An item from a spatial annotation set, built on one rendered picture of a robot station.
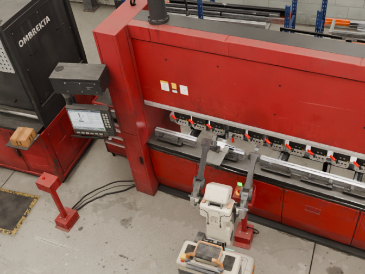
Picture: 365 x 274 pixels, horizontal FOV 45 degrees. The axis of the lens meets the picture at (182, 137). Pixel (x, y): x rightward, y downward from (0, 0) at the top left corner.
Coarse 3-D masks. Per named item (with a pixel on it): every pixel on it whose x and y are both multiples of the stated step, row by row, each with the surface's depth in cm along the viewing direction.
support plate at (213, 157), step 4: (224, 148) 453; (228, 148) 453; (208, 152) 452; (212, 152) 451; (216, 152) 451; (220, 152) 450; (224, 152) 450; (208, 156) 448; (212, 156) 447; (216, 156) 447; (220, 156) 446; (224, 156) 446; (208, 160) 444; (212, 160) 443; (216, 160) 443; (220, 160) 442; (216, 164) 439; (220, 164) 439
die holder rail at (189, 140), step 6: (156, 132) 490; (162, 132) 485; (168, 132) 484; (174, 132) 483; (174, 138) 483; (180, 138) 478; (186, 138) 474; (192, 138) 474; (186, 144) 480; (192, 144) 476
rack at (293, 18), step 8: (200, 0) 532; (296, 0) 538; (200, 8) 540; (288, 8) 498; (296, 8) 545; (200, 16) 548; (280, 16) 559; (288, 16) 505; (288, 24) 512; (288, 32) 520
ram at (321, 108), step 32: (160, 64) 414; (192, 64) 395; (224, 64) 379; (256, 64) 363; (160, 96) 444; (192, 96) 423; (224, 96) 404; (256, 96) 387; (288, 96) 371; (320, 96) 356; (352, 96) 343; (288, 128) 395; (320, 128) 379; (352, 128) 364
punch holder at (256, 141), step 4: (248, 132) 422; (252, 132) 420; (256, 132) 417; (252, 136) 424; (256, 136) 421; (260, 136) 419; (264, 136) 422; (248, 140) 429; (256, 140) 424; (260, 140) 422; (264, 140) 429; (256, 144) 428; (260, 144) 425
